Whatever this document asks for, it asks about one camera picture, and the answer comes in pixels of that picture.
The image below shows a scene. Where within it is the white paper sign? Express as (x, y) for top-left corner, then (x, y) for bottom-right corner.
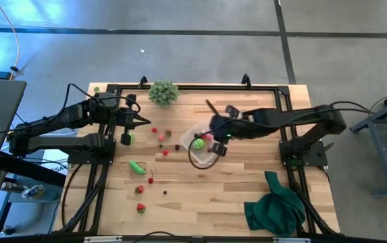
(41, 148), (70, 176)

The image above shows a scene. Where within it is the green artificial potted plant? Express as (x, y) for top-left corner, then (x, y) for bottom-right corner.
(148, 79), (181, 108)

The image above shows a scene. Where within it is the dark green cloth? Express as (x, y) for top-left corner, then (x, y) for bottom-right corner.
(243, 170), (307, 238)

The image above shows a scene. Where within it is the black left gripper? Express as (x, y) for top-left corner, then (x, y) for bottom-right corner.
(116, 107), (152, 146)

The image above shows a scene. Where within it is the long black cable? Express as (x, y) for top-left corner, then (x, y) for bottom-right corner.
(61, 163), (84, 227)

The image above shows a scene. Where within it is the clear plastic bottle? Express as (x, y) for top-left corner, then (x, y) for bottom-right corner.
(20, 184), (45, 200)

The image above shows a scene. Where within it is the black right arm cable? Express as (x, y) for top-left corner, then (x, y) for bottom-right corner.
(188, 100), (375, 170)

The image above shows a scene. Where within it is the thin black cable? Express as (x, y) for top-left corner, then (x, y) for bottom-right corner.
(132, 230), (190, 243)

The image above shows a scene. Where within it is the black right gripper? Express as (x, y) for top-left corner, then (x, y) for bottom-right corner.
(209, 105), (244, 143)

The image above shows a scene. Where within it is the clear plastic tupperware container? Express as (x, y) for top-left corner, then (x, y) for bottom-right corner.
(178, 119), (228, 166)

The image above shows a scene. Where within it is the beige cable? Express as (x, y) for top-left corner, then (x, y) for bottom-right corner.
(0, 0), (21, 81)

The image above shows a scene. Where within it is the black aluminium table frame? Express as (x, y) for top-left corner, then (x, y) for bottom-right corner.
(51, 82), (342, 237)

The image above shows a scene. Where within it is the white label strip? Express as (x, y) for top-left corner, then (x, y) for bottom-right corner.
(273, 237), (311, 243)
(84, 236), (123, 243)

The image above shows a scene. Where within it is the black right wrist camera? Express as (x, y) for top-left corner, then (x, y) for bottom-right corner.
(211, 142), (228, 157)

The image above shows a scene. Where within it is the green toy cucumber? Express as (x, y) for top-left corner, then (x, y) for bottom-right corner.
(128, 160), (147, 176)

